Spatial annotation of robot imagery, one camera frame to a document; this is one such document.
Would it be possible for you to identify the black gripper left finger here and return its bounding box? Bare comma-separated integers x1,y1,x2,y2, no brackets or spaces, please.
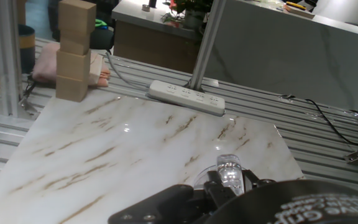
108,170,239,224

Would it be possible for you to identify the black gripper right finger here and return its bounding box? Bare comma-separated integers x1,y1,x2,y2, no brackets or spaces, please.
242,169,276,190

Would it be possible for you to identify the clear glass mug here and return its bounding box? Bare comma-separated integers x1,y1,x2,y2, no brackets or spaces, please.
193,154,247,197

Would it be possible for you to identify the marble pattern board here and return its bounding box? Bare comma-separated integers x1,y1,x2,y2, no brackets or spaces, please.
0,90,305,224

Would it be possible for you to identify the white power strip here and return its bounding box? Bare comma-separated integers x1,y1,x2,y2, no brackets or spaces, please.
147,80,226,117

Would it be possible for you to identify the brown counter with grey top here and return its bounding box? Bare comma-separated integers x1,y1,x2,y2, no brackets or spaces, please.
111,0,205,75

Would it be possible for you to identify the flat book stack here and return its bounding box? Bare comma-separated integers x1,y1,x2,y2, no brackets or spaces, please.
283,1,316,20

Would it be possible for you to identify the black rounded chair back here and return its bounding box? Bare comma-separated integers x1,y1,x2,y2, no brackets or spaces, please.
89,26,115,51

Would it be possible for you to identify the pink cloth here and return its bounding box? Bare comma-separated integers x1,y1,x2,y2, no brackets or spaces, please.
32,42,111,88

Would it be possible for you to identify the teal wooden cylinder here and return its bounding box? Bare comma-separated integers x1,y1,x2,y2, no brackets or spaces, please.
0,24,36,88

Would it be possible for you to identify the thin black cable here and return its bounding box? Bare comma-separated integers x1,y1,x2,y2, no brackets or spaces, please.
280,94,358,146

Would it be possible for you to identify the white power strip cable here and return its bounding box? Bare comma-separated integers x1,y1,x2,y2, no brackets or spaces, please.
105,51,151,93

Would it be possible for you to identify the slanted aluminium frame beam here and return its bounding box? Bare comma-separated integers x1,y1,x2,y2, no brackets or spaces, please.
186,0,228,91

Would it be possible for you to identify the slim aluminium post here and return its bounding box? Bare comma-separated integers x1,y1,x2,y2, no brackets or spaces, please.
0,0,40,121

